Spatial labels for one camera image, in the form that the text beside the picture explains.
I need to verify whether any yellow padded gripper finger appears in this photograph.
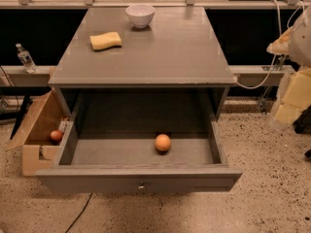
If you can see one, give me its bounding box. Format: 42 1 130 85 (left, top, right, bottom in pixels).
266 27 293 55
271 67 311 125

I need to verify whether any orange fruit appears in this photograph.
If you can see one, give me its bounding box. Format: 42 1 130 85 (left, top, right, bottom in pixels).
155 134 171 151

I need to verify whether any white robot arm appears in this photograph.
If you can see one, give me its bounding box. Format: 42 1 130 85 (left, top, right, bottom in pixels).
266 6 311 125

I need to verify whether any grey open top drawer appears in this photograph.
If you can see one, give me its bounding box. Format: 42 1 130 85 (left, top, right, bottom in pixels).
36 90 242 193

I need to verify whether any grey drawer cabinet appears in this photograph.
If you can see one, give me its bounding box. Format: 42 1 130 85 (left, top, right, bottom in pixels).
48 6 238 121

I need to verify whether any metal drawer knob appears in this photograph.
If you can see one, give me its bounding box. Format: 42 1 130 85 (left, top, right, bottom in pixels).
137 182 146 191

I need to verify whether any white ceramic bowl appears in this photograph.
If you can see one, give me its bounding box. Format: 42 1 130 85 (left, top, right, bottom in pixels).
125 5 156 28

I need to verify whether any yellow sponge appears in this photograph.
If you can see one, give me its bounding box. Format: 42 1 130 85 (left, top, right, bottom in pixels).
89 32 122 50

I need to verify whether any small white item in box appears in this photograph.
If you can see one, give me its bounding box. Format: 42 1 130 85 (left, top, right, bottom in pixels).
58 120 68 133

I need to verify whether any red apple in box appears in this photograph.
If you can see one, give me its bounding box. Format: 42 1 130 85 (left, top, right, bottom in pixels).
50 130 63 143

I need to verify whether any clear plastic water bottle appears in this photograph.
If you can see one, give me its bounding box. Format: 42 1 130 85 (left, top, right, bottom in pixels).
16 44 37 73

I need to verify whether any cardboard box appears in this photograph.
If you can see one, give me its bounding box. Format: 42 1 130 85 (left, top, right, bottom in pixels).
7 89 66 176

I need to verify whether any grey wall ledge rail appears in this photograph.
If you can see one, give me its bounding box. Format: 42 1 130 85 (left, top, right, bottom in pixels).
0 65 294 86

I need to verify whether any white cable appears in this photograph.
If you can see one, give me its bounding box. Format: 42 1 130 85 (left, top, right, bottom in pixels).
235 0 307 90

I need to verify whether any black floor cable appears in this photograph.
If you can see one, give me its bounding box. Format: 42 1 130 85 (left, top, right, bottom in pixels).
63 192 94 233

